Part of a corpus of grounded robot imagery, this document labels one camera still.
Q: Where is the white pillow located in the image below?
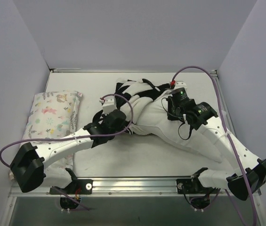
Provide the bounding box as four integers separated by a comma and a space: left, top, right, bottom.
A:
131, 91, 224, 163

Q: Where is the black white checkered pillowcase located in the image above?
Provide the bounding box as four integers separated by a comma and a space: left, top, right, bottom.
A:
108, 78, 170, 135

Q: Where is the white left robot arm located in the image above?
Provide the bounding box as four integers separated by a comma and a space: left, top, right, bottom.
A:
10, 110, 126, 193

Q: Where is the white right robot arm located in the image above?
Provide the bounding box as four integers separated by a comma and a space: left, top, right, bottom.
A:
167, 88, 266, 201

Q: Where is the animal print pillow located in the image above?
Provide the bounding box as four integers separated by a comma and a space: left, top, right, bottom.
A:
22, 90, 82, 182

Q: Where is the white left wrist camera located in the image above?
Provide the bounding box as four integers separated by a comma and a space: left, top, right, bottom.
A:
99, 97, 117, 115

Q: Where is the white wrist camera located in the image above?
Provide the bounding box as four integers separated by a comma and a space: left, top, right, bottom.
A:
170, 81, 187, 90
99, 97, 117, 115

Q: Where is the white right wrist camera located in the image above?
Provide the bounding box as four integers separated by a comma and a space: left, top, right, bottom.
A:
170, 81, 187, 90

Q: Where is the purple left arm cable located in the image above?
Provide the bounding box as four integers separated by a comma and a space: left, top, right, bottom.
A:
0, 93, 135, 210

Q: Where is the aluminium back frame rail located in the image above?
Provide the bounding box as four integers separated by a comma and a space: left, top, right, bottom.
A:
49, 67, 218, 76

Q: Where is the aluminium frame rail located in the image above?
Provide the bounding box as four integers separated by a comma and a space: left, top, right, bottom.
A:
210, 70, 236, 136
8, 177, 260, 198
49, 67, 218, 76

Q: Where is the aluminium right frame rail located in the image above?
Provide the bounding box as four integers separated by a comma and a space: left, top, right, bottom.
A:
210, 70, 236, 136

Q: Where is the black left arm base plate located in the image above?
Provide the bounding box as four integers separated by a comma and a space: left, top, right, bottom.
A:
49, 178, 93, 195

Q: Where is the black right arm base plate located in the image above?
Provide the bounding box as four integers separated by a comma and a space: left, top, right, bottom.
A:
176, 178, 217, 195

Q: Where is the aluminium front frame rail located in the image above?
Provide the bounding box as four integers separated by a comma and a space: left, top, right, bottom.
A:
8, 177, 260, 198

